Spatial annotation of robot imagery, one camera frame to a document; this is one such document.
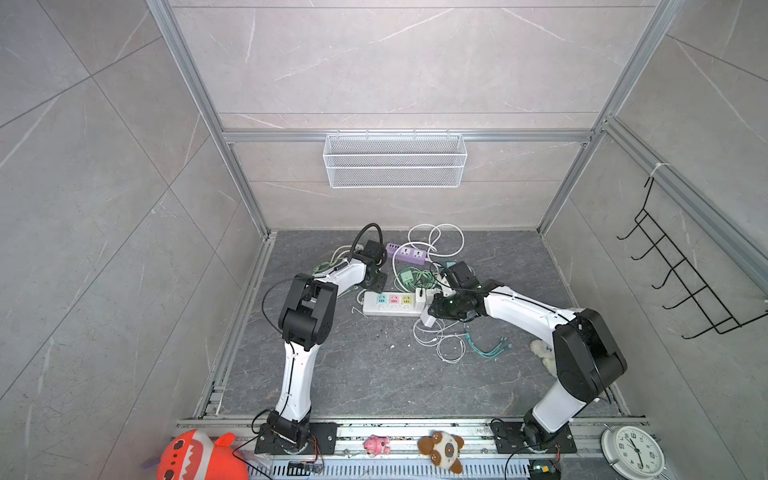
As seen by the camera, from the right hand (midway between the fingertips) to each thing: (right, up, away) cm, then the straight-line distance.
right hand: (431, 308), depth 91 cm
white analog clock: (+44, -30, -22) cm, 57 cm away
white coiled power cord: (+8, +23, +27) cm, 36 cm away
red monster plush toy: (-56, -28, -26) cm, 68 cm away
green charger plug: (-7, +9, +12) cm, 17 cm away
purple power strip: (-3, +16, +19) cm, 25 cm away
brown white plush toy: (0, -30, -21) cm, 37 cm away
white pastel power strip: (-13, +1, +5) cm, 14 cm away
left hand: (-19, +9, +13) cm, 25 cm away
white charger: (-4, +4, -1) cm, 6 cm away
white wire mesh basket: (-11, +49, +10) cm, 51 cm away
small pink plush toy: (-16, -29, -21) cm, 39 cm away
